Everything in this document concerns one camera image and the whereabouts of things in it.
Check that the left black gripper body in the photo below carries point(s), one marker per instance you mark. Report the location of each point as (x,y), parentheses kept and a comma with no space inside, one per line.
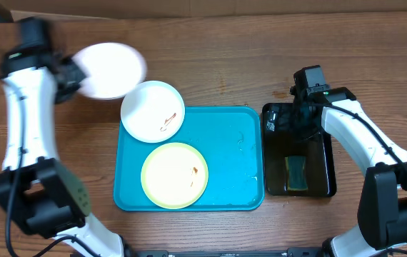
(75,76)

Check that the cardboard panel at back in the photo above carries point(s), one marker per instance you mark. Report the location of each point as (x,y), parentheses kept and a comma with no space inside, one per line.
(125,9)

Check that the black water tray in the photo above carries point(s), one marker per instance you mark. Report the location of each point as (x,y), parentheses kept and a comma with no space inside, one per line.
(279,142)

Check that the white plate with ketchup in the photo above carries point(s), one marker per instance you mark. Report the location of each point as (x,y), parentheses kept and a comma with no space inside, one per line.
(153,112)

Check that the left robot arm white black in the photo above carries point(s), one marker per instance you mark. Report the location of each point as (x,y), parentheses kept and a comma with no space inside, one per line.
(38,193)

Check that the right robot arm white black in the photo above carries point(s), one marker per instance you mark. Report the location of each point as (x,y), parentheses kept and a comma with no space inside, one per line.
(382,212)

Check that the green yellow sponge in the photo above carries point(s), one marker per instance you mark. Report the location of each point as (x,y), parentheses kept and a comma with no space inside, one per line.
(296,177)

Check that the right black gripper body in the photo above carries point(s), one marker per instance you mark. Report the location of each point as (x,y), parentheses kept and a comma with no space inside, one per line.
(305,128)

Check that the teal plastic tray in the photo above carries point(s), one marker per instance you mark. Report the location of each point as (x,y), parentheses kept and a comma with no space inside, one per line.
(229,139)

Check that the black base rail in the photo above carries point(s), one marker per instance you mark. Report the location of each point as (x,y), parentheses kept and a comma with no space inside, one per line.
(290,252)

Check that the yellow plate with ketchup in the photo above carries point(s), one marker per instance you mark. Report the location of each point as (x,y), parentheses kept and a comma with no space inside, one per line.
(174,176)

